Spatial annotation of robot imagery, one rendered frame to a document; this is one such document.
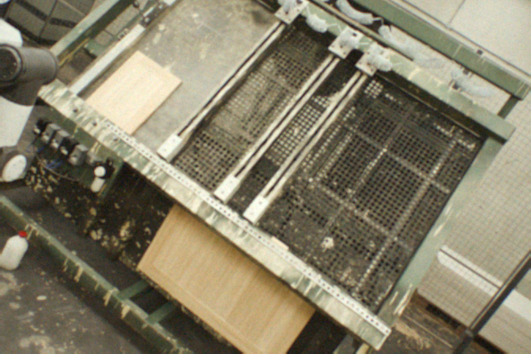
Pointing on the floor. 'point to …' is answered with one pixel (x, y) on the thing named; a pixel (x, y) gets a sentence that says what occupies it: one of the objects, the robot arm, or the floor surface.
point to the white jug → (13, 251)
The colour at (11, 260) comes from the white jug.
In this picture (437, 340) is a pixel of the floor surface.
